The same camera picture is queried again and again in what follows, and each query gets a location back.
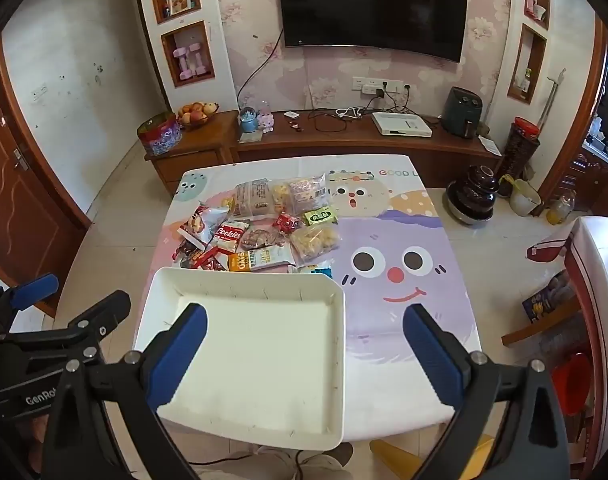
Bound blue yellow box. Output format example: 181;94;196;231
522;270;575;325

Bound mop handle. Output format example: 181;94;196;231
534;69;567;133

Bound large brown bread pack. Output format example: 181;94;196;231
234;179;272;220

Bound dark red snowflake packet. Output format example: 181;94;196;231
173;240;210;270

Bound wooden television cabinet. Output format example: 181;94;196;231
144;109;505;196

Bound white covered appliance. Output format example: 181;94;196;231
564;215;608;471

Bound white plastic tray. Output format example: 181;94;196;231
133;266;346;452

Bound red pouch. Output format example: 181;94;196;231
526;237;575;262

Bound clear bag of puffs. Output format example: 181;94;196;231
290;225;341;263

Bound black cable on cabinet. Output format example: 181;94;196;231
306;105;375;133

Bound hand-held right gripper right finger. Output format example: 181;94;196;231
402;303;571;480

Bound small red candy packet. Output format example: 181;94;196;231
275;212;303;233

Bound pink toy figure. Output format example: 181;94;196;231
256;102;276;133

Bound colourful round tin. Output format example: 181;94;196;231
136;111;183;157

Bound dark ceramic stew pot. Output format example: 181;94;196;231
445;164;500;226

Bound white set-top box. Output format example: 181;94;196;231
371;111;433;137

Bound pink clear snack pack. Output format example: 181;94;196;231
287;175;332;216

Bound low wooden stool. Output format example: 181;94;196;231
501;300;585;346

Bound red white cookie packet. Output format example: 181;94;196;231
209;221;250;256

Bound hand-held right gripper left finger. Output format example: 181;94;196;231
43;302;208;480

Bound white wall socket strip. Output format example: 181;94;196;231
352;76;404;96

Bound yellow stool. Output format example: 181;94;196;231
369;435;495;480

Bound white paper sheet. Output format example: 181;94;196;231
478;134;504;157

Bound red plastic basin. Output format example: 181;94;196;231
550;351;595;416

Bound pink dumbbell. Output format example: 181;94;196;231
172;46;195;81
188;42;208;75

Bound brown wooden door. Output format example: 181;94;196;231
0;35;92;306

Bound white orange oat packet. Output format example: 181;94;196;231
229;246;295;273

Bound tall wall niche with bottle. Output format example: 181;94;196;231
507;23;548;106

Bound clear packet with brown snack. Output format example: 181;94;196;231
241;228;285;251

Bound dark green air fryer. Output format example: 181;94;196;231
443;86;485;139

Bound dark jar with red lid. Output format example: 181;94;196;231
501;116;541;181

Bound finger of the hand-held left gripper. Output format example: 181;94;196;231
0;274;60;333
0;289;132;376

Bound yellow oil bottle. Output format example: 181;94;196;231
545;191;576;226

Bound blue white candy packet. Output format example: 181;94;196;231
289;260;333;278

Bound bowl of fruit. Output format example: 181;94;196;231
176;101;220;128

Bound blue snow globe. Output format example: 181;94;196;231
238;105;260;133

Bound black television cable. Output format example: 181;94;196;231
236;30;285;111

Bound printed cartoon tablecloth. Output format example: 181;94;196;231
134;154;482;443

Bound black wall television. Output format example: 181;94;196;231
275;0;470;64

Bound clear bag of yellow pastries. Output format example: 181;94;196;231
271;182;292;216

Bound silver blue snack packet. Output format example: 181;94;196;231
178;205;227;251

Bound white jug with yellow lid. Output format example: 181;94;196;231
499;175;542;217

